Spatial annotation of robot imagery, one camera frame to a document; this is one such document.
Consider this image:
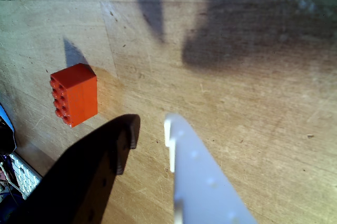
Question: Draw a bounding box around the red lego block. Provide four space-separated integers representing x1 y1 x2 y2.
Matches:
49 63 98 128

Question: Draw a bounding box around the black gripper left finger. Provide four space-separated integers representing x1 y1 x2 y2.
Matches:
5 114 141 224

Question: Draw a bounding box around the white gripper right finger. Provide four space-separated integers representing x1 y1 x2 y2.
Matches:
163 113 259 224

